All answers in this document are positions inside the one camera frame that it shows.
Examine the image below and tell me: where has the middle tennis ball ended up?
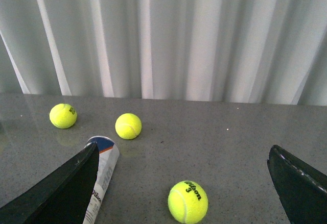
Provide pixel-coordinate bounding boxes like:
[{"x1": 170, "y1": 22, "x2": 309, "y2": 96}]
[{"x1": 115, "y1": 113, "x2": 142, "y2": 140}]

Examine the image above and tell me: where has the clear Wilson tennis ball can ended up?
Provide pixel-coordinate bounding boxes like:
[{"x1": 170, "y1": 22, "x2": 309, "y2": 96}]
[{"x1": 83, "y1": 136, "x2": 120, "y2": 224}]

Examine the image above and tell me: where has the far left tennis ball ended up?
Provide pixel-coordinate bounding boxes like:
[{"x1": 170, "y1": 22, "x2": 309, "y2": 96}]
[{"x1": 49, "y1": 104, "x2": 77, "y2": 129}]

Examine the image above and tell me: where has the white pleated curtain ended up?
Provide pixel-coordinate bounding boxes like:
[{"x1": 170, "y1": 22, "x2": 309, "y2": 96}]
[{"x1": 1, "y1": 0, "x2": 326, "y2": 106}]

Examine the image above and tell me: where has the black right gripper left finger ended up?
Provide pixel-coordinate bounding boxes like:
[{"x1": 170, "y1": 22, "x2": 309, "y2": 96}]
[{"x1": 1, "y1": 143, "x2": 99, "y2": 223}]

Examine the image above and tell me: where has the Wilson 3 tennis ball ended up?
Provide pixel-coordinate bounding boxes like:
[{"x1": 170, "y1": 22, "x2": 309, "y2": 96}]
[{"x1": 168, "y1": 180, "x2": 208, "y2": 223}]

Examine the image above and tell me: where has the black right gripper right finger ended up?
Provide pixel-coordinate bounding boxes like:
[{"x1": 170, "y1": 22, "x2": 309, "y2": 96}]
[{"x1": 267, "y1": 145, "x2": 326, "y2": 223}]

